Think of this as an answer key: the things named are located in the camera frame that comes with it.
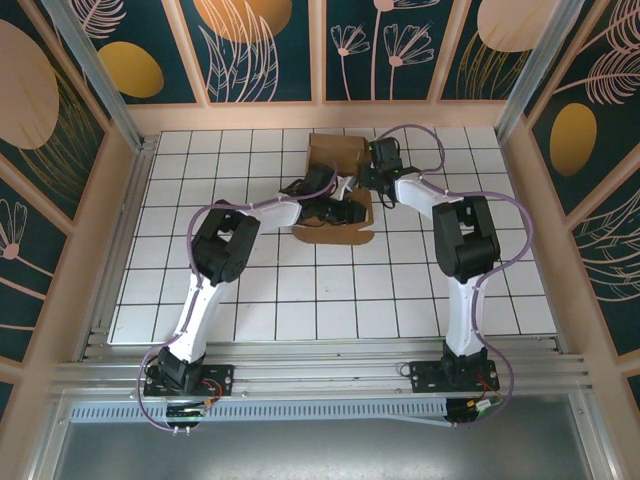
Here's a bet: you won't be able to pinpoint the brown cardboard box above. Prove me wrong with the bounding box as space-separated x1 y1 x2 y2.
291 132 376 247

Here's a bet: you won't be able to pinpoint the panel pink flowers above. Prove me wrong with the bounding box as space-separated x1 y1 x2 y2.
323 0 455 103

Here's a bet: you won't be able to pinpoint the panel pale circle gold grass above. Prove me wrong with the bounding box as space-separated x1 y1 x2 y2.
438 0 565 102

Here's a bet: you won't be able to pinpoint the panel orange circle pink leaves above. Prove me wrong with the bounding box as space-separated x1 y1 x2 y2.
178 0 315 105

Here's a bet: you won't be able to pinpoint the panel yellow oval pink feathers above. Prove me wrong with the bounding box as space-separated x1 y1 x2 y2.
528 0 640 220

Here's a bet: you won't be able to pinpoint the green circuit board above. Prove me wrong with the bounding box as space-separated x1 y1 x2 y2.
447 397 504 427

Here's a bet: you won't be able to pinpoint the grey metal panel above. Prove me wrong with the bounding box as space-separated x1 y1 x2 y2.
27 392 619 480

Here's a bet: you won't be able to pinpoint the panel yellow oval pink leaf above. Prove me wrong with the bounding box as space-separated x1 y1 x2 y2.
74 0 200 106

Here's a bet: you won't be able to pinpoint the panel pink feathers gold lines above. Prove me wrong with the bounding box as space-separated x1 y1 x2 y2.
569 172 640 357

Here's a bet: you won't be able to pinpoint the panel single pink flower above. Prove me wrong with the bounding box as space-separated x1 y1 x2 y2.
0 174 70 365

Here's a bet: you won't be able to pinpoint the panel large pale circle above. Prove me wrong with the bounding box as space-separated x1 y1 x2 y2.
0 0 110 224

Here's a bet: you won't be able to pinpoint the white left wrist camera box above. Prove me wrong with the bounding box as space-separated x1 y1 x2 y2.
332 172 360 202

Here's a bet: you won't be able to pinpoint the narrow aluminium extrusion rail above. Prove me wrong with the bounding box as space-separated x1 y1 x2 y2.
74 335 564 362

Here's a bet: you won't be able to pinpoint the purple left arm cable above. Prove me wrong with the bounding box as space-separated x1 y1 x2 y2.
134 159 339 434

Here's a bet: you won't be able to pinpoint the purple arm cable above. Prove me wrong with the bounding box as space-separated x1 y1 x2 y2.
134 159 339 434
372 123 531 431

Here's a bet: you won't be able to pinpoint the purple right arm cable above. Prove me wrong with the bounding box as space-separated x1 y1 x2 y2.
372 123 531 431

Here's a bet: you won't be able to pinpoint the wide aluminium extrusion rail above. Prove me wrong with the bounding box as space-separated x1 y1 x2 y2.
47 355 594 407

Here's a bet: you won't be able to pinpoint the aluminium corner post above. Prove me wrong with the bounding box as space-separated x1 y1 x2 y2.
39 0 147 151
494 0 587 147

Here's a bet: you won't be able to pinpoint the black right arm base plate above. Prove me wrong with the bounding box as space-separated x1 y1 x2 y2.
408 359 501 394

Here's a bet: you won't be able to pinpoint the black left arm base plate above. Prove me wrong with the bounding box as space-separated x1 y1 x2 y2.
143 363 236 399

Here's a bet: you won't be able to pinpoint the aluminium side rail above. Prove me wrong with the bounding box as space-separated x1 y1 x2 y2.
74 133 159 362

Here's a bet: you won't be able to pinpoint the grey slotted cable duct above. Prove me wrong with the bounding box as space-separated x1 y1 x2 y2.
68 397 451 427

